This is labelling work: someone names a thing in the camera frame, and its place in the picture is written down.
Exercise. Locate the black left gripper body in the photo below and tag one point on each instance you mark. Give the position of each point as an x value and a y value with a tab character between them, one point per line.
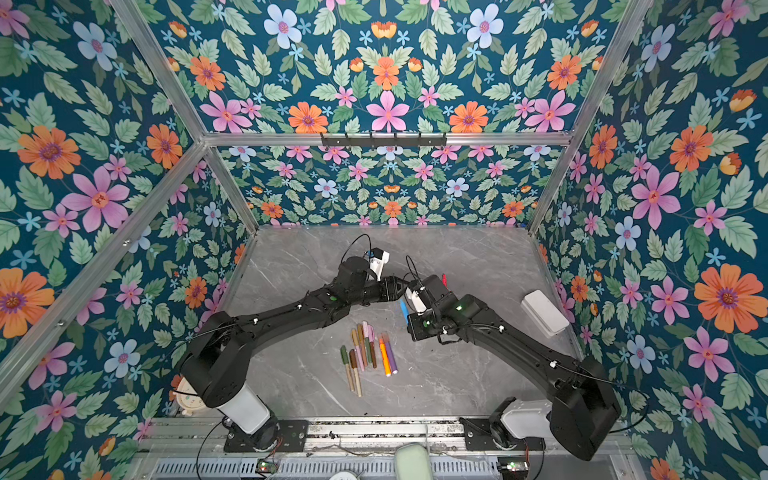
385	292

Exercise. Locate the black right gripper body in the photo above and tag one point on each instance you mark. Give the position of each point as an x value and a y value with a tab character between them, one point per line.
425	325

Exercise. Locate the blue marker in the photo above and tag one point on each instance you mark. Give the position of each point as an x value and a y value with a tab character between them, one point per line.
405	311

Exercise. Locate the purple marker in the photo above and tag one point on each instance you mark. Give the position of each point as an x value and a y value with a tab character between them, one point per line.
390	353

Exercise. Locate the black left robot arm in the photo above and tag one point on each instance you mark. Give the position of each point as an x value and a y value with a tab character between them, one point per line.
217	359

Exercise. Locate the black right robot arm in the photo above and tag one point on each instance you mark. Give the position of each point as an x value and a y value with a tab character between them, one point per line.
579	408

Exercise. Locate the pink cap green pen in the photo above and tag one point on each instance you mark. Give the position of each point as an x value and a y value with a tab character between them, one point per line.
369	341

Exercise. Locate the tan cap brown pen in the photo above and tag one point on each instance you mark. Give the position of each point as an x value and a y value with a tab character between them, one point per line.
362	342

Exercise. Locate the tan cap pink pen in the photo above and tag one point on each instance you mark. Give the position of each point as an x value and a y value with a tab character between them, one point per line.
357	347

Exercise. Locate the brown cap beige pen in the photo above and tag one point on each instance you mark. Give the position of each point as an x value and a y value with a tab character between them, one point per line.
355	372

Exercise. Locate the green cap beige pen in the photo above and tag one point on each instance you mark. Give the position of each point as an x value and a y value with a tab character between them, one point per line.
348	368

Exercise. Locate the orange marker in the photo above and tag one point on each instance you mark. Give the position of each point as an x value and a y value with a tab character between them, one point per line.
385	357

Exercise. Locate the white rectangular box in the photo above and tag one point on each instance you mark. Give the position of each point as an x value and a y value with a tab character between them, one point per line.
544	313

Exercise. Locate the pale green rounded object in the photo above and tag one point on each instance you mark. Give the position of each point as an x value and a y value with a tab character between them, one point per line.
412	462

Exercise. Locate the beige round alarm clock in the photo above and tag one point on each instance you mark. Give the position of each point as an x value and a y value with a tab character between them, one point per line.
189	401

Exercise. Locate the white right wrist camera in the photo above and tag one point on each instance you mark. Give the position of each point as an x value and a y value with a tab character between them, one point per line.
414	300

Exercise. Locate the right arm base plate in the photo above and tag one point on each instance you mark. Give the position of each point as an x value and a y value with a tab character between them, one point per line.
484	435

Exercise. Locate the black wall hook rail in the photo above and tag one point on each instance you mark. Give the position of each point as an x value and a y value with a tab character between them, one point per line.
371	140

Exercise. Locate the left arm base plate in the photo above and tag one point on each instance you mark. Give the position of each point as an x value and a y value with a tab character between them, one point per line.
274	436

